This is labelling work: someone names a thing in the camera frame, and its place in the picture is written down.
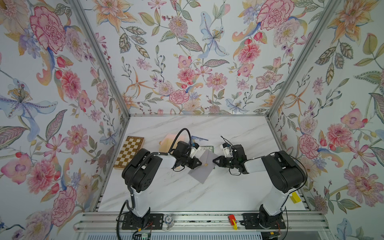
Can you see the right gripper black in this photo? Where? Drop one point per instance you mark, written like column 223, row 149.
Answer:
column 221, row 163

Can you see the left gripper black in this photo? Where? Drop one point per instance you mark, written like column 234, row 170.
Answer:
column 193, row 165

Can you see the grey envelope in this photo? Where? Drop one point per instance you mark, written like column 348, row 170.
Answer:
column 202, row 172

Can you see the blue floral letter paper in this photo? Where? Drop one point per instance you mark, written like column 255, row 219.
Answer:
column 198, row 139

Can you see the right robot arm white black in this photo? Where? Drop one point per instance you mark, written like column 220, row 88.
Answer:
column 286, row 176

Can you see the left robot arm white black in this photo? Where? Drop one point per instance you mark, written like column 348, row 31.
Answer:
column 141, row 171

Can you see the green floral letter paper lower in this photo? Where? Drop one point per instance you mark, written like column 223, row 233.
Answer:
column 207, row 148

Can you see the pink envelope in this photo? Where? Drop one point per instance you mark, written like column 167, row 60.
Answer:
column 165, row 144

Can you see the red emergency stop button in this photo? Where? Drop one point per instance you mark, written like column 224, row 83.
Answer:
column 233, row 222

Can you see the wooden chessboard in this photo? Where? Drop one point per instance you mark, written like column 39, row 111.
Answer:
column 129, row 149

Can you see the round silver knob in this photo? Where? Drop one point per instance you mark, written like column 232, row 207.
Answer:
column 169, row 221

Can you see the small yellow block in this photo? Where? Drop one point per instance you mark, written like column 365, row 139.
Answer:
column 295, row 198

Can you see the small green circuit board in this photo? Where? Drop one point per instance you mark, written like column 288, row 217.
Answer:
column 142, row 236

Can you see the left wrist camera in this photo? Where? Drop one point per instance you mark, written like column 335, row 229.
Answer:
column 197, row 151

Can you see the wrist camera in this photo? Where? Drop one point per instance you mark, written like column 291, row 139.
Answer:
column 227, row 150
column 197, row 151

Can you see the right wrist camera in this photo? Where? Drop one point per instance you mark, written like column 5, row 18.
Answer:
column 227, row 150

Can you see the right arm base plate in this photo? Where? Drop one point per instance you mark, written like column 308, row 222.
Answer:
column 252, row 221

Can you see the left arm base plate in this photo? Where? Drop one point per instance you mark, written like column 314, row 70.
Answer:
column 152, row 221

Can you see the aluminium rail frame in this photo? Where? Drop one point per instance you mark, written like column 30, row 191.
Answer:
column 301, row 225

